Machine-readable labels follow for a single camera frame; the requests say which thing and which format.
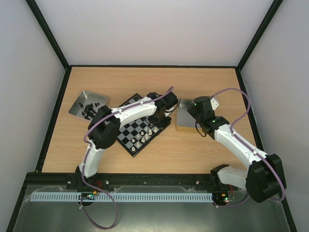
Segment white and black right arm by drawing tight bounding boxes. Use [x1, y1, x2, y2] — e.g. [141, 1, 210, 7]
[187, 96, 286, 203]

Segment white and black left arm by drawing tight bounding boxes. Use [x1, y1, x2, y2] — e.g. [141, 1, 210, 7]
[78, 89, 178, 187]

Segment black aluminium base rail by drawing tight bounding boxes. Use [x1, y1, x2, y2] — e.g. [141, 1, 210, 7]
[23, 172, 238, 192]

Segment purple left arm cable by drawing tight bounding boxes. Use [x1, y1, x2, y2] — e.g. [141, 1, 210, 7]
[81, 86, 174, 229]

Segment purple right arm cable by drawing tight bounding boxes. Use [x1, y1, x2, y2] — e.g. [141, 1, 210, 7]
[213, 87, 287, 210]

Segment pile of black chess pieces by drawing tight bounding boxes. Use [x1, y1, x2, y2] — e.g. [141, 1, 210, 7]
[78, 102, 100, 120]

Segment silver metal tin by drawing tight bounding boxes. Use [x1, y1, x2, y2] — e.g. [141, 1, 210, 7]
[68, 90, 108, 121]

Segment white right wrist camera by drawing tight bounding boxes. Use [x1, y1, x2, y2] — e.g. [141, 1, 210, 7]
[211, 98, 219, 111]

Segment black enclosure frame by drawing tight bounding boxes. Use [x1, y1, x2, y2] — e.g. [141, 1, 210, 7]
[4, 0, 299, 232]

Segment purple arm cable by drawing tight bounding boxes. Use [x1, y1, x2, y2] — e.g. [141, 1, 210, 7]
[213, 87, 287, 210]
[81, 86, 174, 229]

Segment light blue slotted cable duct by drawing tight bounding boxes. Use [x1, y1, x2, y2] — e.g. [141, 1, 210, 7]
[30, 192, 213, 203]

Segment gold-rimmed metal tin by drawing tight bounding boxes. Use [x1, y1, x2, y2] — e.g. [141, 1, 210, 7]
[175, 99, 198, 134]

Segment black and white chessboard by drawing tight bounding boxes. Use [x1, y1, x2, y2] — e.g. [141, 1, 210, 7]
[116, 92, 178, 157]

